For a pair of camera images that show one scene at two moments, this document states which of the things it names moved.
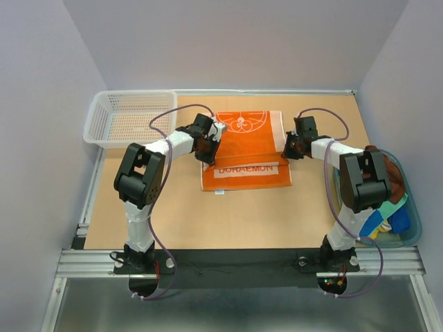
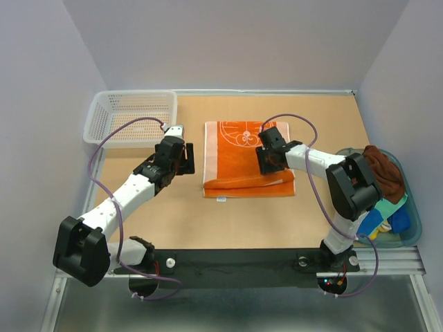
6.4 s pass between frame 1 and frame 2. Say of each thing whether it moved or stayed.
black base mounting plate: stayed
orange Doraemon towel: moved
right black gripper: moved
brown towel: stayed
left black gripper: moved
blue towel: stayed
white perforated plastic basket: stayed
